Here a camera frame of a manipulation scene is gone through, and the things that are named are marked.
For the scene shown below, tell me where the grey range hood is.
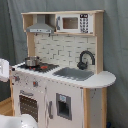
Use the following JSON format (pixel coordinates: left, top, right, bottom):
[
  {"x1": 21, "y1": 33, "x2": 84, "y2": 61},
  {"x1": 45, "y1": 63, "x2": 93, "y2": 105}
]
[{"x1": 26, "y1": 14, "x2": 55, "y2": 34}]

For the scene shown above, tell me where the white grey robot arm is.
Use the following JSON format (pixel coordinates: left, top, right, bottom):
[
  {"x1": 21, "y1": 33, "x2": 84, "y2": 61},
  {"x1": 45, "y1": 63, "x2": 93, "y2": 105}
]
[{"x1": 0, "y1": 58, "x2": 38, "y2": 128}]

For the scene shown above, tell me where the silver toy pot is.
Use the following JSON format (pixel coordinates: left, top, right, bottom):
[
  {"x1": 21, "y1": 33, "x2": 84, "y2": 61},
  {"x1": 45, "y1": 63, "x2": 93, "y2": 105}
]
[{"x1": 25, "y1": 56, "x2": 40, "y2": 66}]

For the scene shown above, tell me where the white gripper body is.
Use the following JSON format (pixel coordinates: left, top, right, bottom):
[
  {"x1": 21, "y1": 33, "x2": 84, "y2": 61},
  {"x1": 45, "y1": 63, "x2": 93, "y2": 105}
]
[{"x1": 0, "y1": 58, "x2": 9, "y2": 82}]

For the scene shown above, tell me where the right red stove knob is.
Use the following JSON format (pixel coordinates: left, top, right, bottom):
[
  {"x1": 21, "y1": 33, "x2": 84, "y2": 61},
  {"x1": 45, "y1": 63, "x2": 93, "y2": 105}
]
[{"x1": 33, "y1": 81, "x2": 38, "y2": 87}]

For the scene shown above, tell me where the black toy stovetop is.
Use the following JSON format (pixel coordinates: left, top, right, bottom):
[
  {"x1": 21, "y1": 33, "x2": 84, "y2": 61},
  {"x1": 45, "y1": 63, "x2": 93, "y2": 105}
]
[{"x1": 21, "y1": 62, "x2": 57, "y2": 73}]

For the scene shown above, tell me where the left red stove knob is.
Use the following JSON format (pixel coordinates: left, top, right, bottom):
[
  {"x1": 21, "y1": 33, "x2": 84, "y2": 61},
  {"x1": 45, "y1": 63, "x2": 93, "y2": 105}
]
[{"x1": 14, "y1": 76, "x2": 20, "y2": 81}]

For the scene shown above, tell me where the toy oven door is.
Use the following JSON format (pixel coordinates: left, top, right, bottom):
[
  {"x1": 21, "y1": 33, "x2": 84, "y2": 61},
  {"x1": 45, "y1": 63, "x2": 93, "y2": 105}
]
[{"x1": 19, "y1": 95, "x2": 38, "y2": 120}]

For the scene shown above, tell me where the red stove knob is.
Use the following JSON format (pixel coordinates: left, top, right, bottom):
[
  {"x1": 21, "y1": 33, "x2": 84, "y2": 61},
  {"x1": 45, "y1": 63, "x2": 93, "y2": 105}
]
[
  {"x1": 14, "y1": 76, "x2": 20, "y2": 81},
  {"x1": 33, "y1": 81, "x2": 38, "y2": 87}
]

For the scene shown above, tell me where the grey cabinet door handle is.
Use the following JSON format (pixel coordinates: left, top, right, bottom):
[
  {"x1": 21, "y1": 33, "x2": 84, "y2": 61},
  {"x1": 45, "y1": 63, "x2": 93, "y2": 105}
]
[{"x1": 48, "y1": 101, "x2": 53, "y2": 119}]

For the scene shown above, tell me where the wooden toy kitchen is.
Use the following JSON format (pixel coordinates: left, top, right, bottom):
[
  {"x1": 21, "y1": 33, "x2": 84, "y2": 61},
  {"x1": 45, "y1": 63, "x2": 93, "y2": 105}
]
[{"x1": 11, "y1": 10, "x2": 116, "y2": 128}]

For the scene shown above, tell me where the grey dishwasher panel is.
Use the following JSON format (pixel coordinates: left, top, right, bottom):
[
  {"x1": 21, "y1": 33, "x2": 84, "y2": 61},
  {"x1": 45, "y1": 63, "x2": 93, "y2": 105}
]
[{"x1": 56, "y1": 93, "x2": 72, "y2": 120}]

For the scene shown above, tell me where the black toy faucet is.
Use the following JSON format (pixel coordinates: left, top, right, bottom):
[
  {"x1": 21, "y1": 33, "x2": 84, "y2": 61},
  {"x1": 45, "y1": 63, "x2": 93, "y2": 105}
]
[{"x1": 77, "y1": 50, "x2": 95, "y2": 70}]

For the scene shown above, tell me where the toy microwave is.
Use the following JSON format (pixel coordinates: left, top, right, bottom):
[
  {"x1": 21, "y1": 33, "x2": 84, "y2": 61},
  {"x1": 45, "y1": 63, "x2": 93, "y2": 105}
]
[{"x1": 56, "y1": 14, "x2": 94, "y2": 34}]

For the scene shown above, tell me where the grey toy sink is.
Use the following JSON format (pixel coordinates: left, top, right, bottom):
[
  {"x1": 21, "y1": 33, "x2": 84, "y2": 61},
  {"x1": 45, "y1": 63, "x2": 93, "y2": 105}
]
[{"x1": 53, "y1": 67, "x2": 93, "y2": 81}]

